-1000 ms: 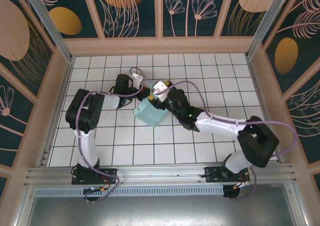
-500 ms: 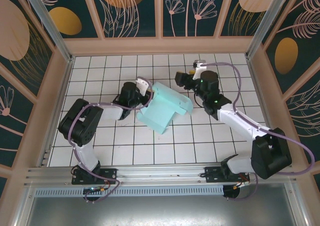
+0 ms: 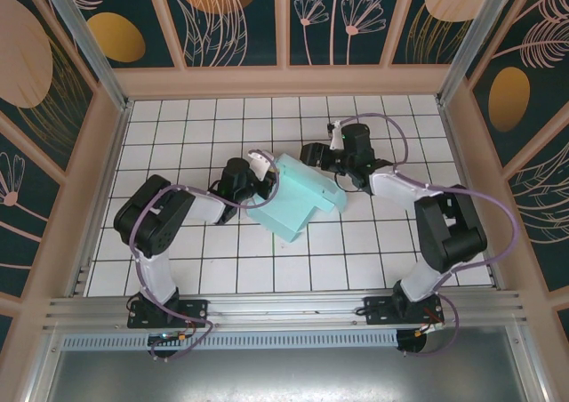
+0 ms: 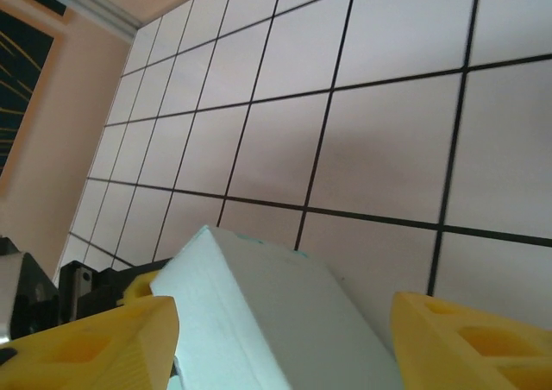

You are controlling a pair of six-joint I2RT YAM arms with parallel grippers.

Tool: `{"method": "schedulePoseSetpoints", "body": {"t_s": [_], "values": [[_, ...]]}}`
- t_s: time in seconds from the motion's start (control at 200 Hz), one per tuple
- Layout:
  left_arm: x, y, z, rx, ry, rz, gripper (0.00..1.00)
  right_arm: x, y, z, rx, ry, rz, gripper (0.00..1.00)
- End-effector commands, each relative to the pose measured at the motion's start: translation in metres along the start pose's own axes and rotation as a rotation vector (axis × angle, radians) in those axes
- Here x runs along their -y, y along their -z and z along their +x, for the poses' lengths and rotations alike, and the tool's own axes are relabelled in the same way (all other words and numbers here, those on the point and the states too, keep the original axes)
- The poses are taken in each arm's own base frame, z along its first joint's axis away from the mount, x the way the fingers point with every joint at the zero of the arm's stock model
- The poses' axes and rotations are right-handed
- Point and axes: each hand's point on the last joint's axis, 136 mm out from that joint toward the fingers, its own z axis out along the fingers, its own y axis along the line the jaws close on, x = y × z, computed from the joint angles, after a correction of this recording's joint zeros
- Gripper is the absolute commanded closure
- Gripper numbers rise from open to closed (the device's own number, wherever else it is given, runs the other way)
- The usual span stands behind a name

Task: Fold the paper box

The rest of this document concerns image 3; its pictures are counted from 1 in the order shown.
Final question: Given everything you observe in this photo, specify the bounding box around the aluminium side rail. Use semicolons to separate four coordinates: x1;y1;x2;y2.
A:
437;102;509;293
68;106;134;297

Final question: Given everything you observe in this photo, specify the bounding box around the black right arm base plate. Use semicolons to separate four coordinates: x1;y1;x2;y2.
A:
363;295;445;327

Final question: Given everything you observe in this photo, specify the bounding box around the wall panel with orange oval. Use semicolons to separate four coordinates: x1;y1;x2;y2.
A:
470;0;569;172
77;0;179;69

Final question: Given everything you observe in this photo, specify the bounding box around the wall panel with pink flowers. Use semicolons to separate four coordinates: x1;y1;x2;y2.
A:
0;108;63;301
288;0;413;68

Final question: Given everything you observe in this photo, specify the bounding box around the wall panel with peach circle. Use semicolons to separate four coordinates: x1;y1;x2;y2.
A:
0;0;97;176

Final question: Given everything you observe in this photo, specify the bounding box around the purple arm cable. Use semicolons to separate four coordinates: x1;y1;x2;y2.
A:
130;164;282;362
327;113;521;358

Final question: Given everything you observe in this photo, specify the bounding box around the wall panel with leaf drawing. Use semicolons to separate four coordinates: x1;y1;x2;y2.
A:
157;0;285;69
506;139;569;294

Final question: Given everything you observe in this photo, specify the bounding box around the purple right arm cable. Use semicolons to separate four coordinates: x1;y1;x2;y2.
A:
327;113;521;358

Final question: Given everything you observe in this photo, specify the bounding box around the slotted grey cable duct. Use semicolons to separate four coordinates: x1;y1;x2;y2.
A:
61;330;399;350

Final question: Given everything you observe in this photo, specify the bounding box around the grey metal sheet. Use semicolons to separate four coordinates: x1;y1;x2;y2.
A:
26;326;552;402

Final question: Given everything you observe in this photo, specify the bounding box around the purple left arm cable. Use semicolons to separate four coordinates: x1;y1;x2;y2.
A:
130;164;282;362

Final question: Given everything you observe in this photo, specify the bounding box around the aluminium corner post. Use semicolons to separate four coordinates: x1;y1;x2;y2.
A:
435;0;530;105
42;0;134;112

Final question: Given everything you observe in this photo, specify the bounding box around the aluminium mounting rail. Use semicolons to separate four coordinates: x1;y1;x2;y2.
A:
42;290;528;332

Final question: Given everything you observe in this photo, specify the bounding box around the wall panel with gold lines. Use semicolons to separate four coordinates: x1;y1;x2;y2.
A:
390;0;503;65

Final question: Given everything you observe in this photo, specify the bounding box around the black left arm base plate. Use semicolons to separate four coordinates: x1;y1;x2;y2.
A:
127;298;210;330

